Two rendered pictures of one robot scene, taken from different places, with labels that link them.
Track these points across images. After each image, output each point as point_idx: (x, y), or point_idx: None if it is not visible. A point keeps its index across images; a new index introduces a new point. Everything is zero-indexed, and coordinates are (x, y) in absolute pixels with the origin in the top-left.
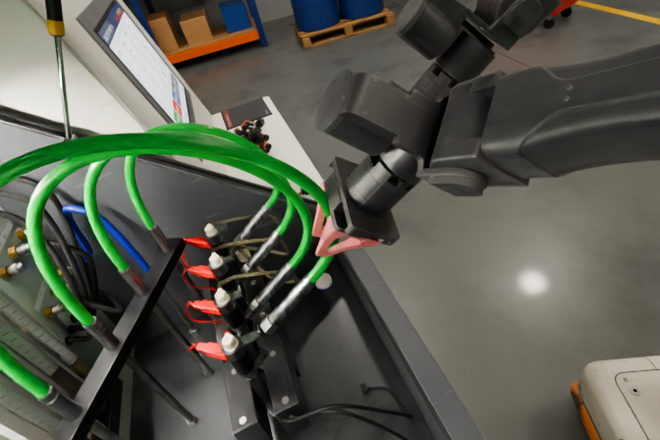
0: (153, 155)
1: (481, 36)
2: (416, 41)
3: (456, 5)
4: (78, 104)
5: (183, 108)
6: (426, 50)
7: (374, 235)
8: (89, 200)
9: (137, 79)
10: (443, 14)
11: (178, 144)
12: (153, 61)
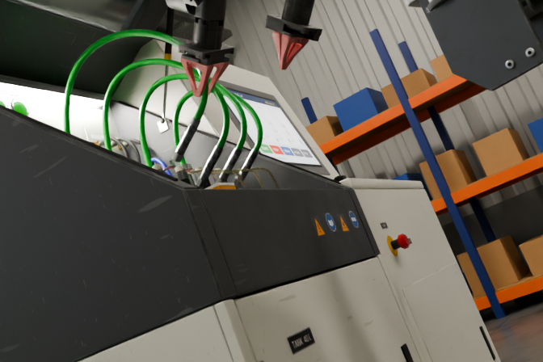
0: (205, 132)
1: None
2: None
3: None
4: (176, 104)
5: (288, 157)
6: None
7: (189, 50)
8: (140, 117)
9: (234, 112)
10: None
11: (132, 31)
12: (282, 131)
